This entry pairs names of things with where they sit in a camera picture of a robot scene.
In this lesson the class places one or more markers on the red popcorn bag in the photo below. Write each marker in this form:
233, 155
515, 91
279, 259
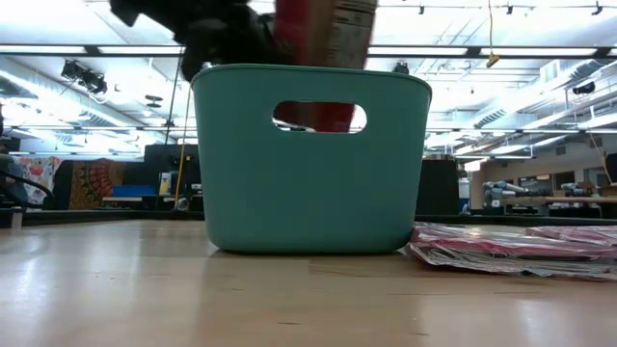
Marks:
482, 246
578, 235
328, 34

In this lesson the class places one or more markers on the teal plastic basket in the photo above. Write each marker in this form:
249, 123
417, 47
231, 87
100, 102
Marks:
308, 193

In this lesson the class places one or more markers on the black overhead beam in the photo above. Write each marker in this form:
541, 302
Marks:
91, 49

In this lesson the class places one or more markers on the black cabinet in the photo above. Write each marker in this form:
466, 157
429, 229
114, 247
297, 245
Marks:
154, 164

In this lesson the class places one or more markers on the small yellow container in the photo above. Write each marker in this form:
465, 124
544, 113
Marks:
165, 185

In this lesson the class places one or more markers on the blue box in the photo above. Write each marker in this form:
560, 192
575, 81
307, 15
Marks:
135, 191

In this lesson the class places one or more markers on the orange patterned tapestry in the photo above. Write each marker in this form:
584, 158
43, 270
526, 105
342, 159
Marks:
96, 183

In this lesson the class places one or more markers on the colourful floral cloth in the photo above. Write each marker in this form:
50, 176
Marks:
41, 173

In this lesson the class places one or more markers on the black office chair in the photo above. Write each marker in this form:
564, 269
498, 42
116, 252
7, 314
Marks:
30, 181

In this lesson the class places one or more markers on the person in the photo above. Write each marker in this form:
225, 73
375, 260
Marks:
12, 166

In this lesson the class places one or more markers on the black upright box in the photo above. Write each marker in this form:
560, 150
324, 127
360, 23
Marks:
438, 188

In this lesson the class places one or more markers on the black object on high shelf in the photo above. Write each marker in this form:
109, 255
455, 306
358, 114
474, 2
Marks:
583, 88

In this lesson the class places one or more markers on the wooden workbench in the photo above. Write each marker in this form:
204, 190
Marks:
554, 199

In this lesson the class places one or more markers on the black ceiling-mounted camera cluster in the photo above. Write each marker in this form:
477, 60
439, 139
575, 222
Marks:
87, 77

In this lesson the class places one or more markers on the small black overhead camera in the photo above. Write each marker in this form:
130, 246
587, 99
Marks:
401, 69

